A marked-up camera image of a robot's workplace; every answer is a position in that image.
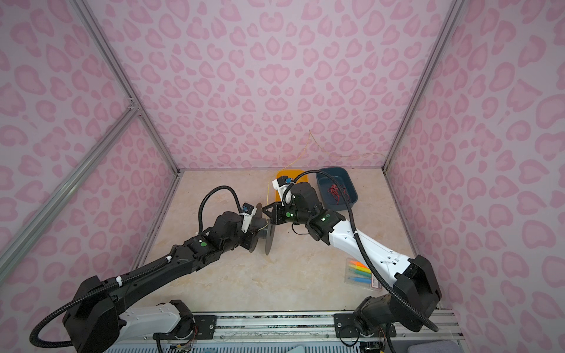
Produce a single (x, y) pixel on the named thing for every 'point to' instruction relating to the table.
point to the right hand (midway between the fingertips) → (263, 209)
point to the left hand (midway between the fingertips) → (258, 225)
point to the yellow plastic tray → (292, 173)
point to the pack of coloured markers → (359, 273)
